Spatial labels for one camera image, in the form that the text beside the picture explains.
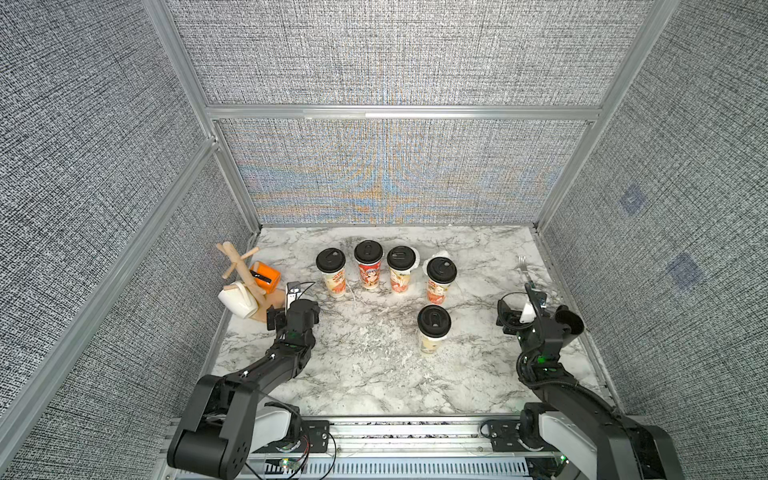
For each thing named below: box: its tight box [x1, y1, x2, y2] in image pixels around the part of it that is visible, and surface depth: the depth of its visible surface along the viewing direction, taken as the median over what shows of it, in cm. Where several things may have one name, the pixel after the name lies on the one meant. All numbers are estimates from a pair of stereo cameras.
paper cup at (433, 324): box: [417, 304, 452, 354], surface depth 76 cm
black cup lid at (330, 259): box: [316, 247, 346, 273], surface depth 90 cm
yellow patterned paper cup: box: [315, 247, 347, 298], surface depth 90 cm
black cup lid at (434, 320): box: [417, 304, 452, 338], surface depth 76 cm
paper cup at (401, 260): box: [386, 245, 420, 294], surface depth 90 cm
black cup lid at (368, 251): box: [354, 240, 383, 264], surface depth 92 cm
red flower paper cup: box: [426, 256, 457, 305], surface depth 87 cm
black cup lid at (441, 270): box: [426, 257, 458, 284], surface depth 87 cm
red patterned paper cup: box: [354, 240, 385, 289], surface depth 92 cm
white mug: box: [218, 281, 259, 319], surface depth 90 cm
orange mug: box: [249, 261, 281, 295], surface depth 94 cm
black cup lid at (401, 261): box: [386, 245, 420, 279], surface depth 90 cm
